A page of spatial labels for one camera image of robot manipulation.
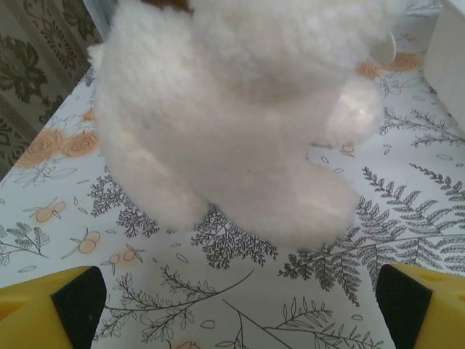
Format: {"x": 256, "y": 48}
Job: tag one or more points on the white plush toy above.
{"x": 218, "y": 109}

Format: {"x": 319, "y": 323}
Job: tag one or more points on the floral print tablecloth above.
{"x": 254, "y": 291}

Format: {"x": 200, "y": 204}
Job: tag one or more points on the white plastic container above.
{"x": 447, "y": 54}

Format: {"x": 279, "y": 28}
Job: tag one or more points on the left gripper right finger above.
{"x": 428, "y": 312}

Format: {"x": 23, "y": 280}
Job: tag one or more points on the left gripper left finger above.
{"x": 43, "y": 312}

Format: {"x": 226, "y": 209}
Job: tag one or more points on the aluminium frame post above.
{"x": 95, "y": 14}

